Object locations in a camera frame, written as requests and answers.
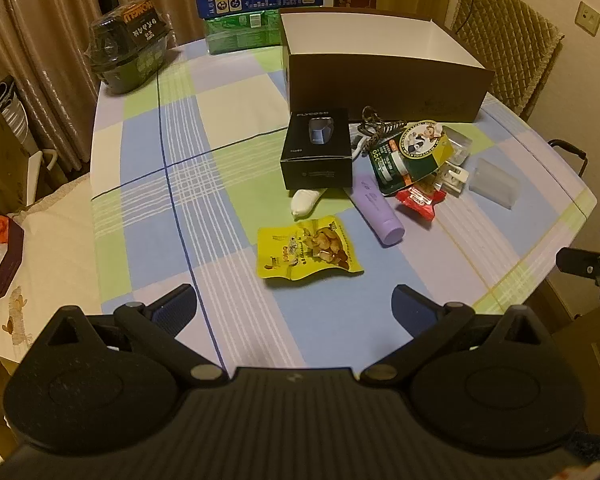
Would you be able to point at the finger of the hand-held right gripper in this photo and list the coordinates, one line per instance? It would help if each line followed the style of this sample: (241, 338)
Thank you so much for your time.
(580, 261)

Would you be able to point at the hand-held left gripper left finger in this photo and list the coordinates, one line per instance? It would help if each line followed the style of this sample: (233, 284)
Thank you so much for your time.
(176, 306)

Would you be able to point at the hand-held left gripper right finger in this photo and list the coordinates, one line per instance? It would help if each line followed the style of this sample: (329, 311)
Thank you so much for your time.
(412, 306)

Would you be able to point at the purple tube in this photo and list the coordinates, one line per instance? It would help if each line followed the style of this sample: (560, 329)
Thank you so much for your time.
(377, 210)

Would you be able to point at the red candy packet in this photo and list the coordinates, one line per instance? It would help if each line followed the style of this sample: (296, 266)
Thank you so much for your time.
(420, 200)

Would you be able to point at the translucent plastic case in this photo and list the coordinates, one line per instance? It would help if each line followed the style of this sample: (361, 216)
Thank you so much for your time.
(495, 182)

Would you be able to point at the yellow snack packet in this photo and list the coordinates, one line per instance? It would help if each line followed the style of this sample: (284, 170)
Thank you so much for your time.
(305, 250)

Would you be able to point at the white plug adapter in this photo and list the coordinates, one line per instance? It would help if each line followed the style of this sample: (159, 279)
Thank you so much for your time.
(452, 179)

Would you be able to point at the white toothbrush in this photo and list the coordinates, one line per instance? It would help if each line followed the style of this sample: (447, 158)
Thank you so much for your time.
(307, 202)

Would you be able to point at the green snack packet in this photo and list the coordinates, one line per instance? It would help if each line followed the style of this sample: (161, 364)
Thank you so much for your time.
(410, 155)

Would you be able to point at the small clear plastic box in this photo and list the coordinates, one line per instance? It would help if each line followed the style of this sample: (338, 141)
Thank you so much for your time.
(459, 146)

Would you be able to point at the black shaver box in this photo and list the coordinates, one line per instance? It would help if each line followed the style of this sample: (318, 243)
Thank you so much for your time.
(317, 145)

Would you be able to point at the brown cardboard box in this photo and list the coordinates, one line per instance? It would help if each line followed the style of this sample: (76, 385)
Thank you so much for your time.
(380, 80)

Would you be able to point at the checkered cloth desktop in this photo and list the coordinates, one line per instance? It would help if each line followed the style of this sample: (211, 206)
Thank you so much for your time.
(220, 110)

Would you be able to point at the cream embroidered cloth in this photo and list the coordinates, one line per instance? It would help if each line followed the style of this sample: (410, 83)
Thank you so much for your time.
(50, 260)

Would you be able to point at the brown octagonal box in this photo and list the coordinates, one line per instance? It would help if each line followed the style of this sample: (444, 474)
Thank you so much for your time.
(5, 270)

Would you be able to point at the small orange toy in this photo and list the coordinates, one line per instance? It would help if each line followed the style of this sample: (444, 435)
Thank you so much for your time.
(1, 227)

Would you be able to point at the chair with quilted cushion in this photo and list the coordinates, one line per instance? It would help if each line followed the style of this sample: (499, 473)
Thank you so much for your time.
(510, 45)

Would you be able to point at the brown shipping cartons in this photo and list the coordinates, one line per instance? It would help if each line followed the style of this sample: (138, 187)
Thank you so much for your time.
(0, 160)

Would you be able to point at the black plastic food bowl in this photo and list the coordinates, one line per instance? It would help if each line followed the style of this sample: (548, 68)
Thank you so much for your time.
(130, 45)

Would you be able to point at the green carton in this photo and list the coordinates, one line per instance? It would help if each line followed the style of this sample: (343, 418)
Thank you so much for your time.
(240, 32)

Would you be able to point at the beige curtain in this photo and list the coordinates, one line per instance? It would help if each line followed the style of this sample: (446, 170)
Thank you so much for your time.
(45, 20)

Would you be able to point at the beige wall socket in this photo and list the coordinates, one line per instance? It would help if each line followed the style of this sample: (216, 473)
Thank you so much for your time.
(588, 18)

